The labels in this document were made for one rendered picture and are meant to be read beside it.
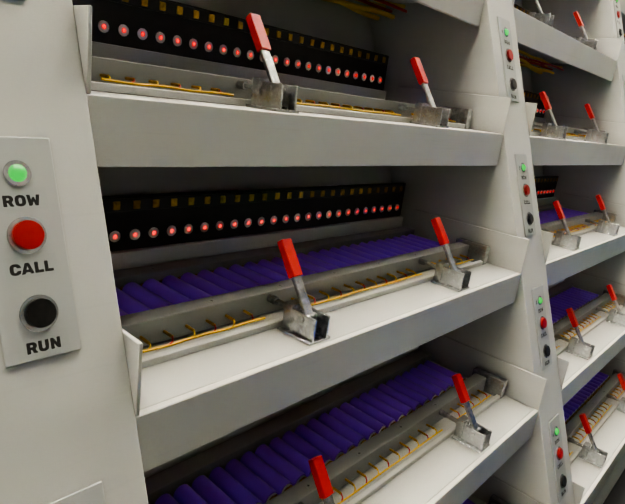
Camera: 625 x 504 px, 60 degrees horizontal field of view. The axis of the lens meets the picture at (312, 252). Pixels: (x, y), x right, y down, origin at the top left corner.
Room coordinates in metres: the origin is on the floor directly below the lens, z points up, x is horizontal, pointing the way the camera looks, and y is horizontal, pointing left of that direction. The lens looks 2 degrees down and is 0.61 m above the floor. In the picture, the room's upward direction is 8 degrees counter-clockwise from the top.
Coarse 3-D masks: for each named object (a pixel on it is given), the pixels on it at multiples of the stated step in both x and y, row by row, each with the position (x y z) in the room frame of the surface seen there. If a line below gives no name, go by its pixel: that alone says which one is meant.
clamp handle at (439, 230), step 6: (432, 222) 0.68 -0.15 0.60; (438, 222) 0.67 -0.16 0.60; (438, 228) 0.67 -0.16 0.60; (438, 234) 0.67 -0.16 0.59; (444, 234) 0.67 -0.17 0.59; (438, 240) 0.67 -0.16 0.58; (444, 240) 0.67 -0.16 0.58; (444, 246) 0.67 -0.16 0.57; (450, 252) 0.67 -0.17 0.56; (450, 258) 0.67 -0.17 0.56; (450, 264) 0.66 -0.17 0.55; (456, 270) 0.67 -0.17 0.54
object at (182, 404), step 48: (240, 240) 0.62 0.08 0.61; (480, 240) 0.81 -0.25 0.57; (528, 240) 0.76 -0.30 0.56; (432, 288) 0.65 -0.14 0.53; (480, 288) 0.68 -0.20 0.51; (288, 336) 0.47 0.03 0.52; (336, 336) 0.48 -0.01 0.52; (384, 336) 0.53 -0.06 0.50; (432, 336) 0.61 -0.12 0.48; (144, 384) 0.37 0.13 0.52; (192, 384) 0.38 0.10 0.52; (240, 384) 0.39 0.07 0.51; (288, 384) 0.44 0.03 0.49; (144, 432) 0.34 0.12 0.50; (192, 432) 0.37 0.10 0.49
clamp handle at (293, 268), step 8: (280, 240) 0.48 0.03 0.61; (288, 240) 0.48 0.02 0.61; (280, 248) 0.48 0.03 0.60; (288, 248) 0.48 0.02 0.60; (288, 256) 0.48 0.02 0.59; (296, 256) 0.48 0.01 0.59; (288, 264) 0.48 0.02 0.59; (296, 264) 0.48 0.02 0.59; (288, 272) 0.48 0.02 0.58; (296, 272) 0.48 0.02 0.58; (296, 280) 0.47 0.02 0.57; (296, 288) 0.47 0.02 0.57; (304, 288) 0.48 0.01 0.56; (304, 296) 0.47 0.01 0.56; (304, 304) 0.47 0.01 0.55; (304, 312) 0.47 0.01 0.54; (312, 312) 0.47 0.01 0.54
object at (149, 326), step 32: (416, 256) 0.69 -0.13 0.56; (256, 288) 0.51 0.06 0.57; (288, 288) 0.52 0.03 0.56; (320, 288) 0.56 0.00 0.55; (352, 288) 0.58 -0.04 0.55; (128, 320) 0.41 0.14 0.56; (160, 320) 0.42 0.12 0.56; (192, 320) 0.44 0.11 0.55; (224, 320) 0.47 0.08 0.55; (256, 320) 0.47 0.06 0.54
